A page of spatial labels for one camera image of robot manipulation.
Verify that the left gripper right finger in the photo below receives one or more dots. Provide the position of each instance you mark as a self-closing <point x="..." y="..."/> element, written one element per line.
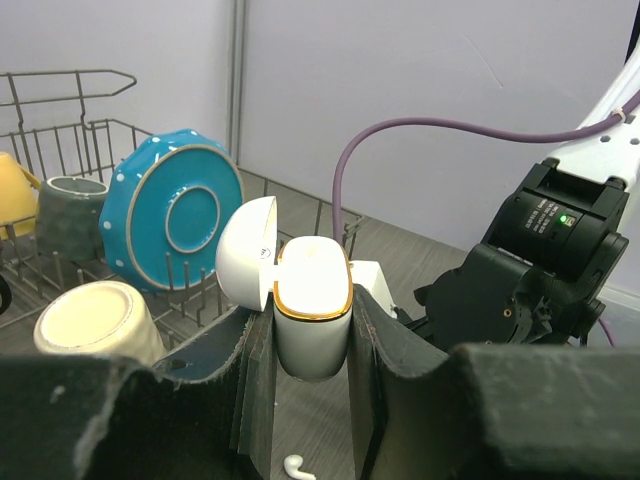
<point x="496" y="411"/>

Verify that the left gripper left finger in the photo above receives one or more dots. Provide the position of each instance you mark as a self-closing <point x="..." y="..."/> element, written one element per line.
<point x="206" y="411"/>

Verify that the white earbud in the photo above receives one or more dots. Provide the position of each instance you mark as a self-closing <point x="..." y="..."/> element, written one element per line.
<point x="292" y="465"/>

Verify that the white charging case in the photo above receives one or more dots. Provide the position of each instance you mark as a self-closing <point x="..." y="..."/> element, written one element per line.
<point x="308" y="280"/>

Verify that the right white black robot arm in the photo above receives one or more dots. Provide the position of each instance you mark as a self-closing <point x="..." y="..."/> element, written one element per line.
<point x="536" y="275"/>

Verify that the cream white mug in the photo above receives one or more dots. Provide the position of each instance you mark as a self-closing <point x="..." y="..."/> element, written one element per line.
<point x="100" y="317"/>

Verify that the blue plate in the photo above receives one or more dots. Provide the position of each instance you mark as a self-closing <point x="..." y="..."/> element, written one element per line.
<point x="167" y="206"/>

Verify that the orange mug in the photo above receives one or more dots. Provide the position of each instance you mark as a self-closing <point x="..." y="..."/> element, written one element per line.
<point x="5" y="295"/>

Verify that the grey mug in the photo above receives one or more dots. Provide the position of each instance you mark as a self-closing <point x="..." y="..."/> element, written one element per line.
<point x="67" y="218"/>

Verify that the yellow mug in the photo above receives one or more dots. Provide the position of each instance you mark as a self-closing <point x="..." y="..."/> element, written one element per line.
<point x="18" y="197"/>

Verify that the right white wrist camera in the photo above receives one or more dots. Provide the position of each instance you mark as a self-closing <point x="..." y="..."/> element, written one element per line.
<point x="370" y="276"/>

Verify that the grey wire dish rack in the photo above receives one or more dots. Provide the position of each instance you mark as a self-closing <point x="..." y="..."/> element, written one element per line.
<point x="47" y="129"/>

